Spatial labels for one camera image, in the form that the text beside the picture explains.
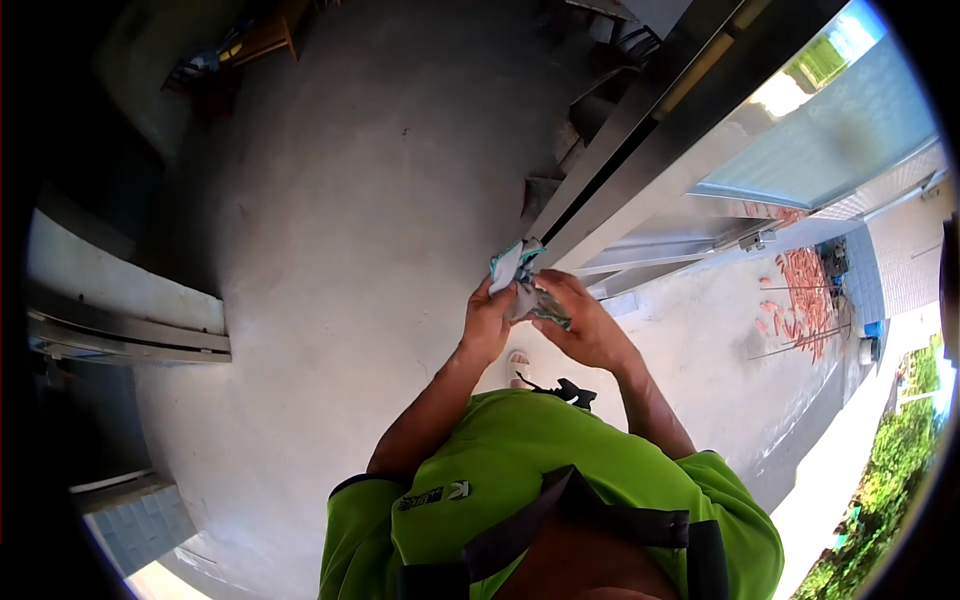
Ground person's left hand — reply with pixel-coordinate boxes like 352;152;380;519
459;276;521;366

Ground person's body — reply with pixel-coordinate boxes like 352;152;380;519
318;388;786;600

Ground white cloth with teal trim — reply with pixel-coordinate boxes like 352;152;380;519
489;238;573;331

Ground wooden stool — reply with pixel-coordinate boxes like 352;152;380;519
217;13;300;70

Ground green bushes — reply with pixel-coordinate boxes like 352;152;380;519
795;333;948;600

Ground person's right fingers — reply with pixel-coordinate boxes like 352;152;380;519
532;269;594;310

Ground person's right hand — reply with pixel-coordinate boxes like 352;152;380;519
527;269;641;372

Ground metal sliding door frame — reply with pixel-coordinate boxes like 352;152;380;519
522;0;849;273

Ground pile of orange carrots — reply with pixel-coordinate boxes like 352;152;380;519
755;247;837;366

